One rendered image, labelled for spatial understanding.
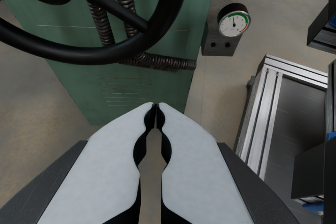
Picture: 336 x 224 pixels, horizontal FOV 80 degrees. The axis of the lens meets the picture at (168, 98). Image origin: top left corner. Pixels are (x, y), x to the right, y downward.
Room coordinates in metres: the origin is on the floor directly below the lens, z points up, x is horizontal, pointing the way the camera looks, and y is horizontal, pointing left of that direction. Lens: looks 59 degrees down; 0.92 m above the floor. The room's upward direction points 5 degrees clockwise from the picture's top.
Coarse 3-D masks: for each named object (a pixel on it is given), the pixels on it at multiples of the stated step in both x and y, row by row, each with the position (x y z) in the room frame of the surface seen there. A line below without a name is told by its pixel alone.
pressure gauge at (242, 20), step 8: (224, 8) 0.36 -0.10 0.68; (232, 8) 0.35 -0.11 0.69; (240, 8) 0.35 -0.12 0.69; (224, 16) 0.34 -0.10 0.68; (232, 16) 0.34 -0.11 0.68; (240, 16) 0.34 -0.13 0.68; (248, 16) 0.34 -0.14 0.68; (224, 24) 0.34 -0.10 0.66; (232, 24) 0.34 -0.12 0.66; (240, 24) 0.34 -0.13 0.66; (248, 24) 0.34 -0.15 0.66; (224, 32) 0.34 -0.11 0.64; (232, 32) 0.34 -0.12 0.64; (240, 32) 0.34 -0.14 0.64
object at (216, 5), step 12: (216, 0) 0.48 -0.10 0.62; (228, 0) 0.49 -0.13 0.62; (216, 12) 0.43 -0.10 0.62; (216, 24) 0.39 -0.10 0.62; (204, 36) 0.39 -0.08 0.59; (216, 36) 0.37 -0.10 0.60; (240, 36) 0.37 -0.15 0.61; (204, 48) 0.37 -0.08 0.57; (216, 48) 0.37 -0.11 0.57; (228, 48) 0.37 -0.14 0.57
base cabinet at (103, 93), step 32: (32, 0) 0.38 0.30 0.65; (192, 0) 0.40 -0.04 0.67; (32, 32) 0.37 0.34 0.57; (64, 32) 0.38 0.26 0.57; (96, 32) 0.38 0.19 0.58; (192, 32) 0.40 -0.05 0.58; (64, 64) 0.37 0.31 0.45; (96, 96) 0.38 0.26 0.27; (128, 96) 0.38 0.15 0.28; (160, 96) 0.39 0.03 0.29
